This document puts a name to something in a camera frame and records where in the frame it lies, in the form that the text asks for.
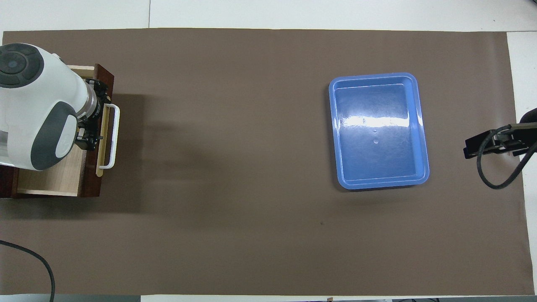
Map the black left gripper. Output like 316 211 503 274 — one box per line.
76 79 110 151

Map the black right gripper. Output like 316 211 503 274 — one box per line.
464 108 537 159

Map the wooden drawer with white handle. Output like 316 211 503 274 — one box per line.
13 64 120 198

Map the blue plastic tray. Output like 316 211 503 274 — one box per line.
328 72 430 190

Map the brown table mat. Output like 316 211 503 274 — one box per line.
0 28 535 296

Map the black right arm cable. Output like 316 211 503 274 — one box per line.
477 126 537 189

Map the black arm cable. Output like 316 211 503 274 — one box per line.
0 240 56 302
477 126 537 189

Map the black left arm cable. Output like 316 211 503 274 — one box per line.
0 240 56 302

